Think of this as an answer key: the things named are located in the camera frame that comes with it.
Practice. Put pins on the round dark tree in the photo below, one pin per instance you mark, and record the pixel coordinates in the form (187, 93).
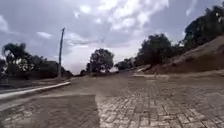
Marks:
(101, 60)

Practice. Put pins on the brown brick paved road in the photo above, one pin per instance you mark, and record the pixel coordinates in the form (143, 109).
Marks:
(143, 103)

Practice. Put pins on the thin utility pole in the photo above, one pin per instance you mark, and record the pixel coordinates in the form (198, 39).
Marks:
(61, 50)

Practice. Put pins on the row of dark trees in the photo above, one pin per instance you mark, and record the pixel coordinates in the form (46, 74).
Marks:
(180, 40)

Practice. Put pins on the pale concrete kerb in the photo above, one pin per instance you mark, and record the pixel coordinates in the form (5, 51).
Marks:
(33, 90)

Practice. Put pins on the dirt verge strip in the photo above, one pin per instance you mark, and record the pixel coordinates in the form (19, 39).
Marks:
(30, 83)

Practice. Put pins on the bare earth embankment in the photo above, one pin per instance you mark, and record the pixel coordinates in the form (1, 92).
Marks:
(196, 58)

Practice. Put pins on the clump of trees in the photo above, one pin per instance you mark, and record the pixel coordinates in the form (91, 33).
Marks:
(26, 65)

